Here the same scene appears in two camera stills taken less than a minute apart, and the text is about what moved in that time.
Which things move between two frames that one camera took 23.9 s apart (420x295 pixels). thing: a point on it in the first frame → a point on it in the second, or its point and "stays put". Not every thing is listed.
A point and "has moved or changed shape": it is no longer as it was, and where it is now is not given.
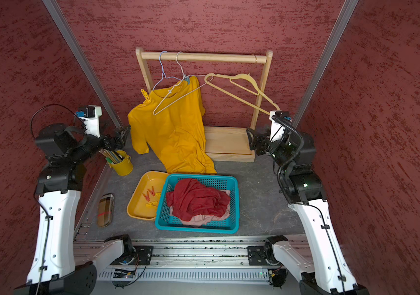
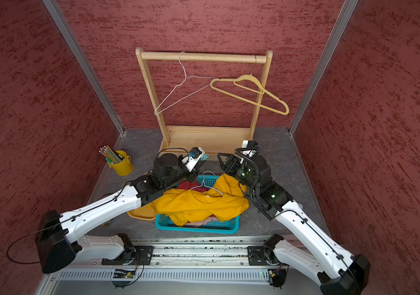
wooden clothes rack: [223, 144] stays put
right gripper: [264, 138] → [229, 158]
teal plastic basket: [165, 220] stays put
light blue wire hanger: [163, 74] → [207, 185]
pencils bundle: [115, 157] stays put
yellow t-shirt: [171, 124] → [227, 200]
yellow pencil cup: [123, 167] stays put
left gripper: [120, 142] → [190, 177]
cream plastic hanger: [266, 99] has moved or changed shape
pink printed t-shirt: [202, 220] stays put
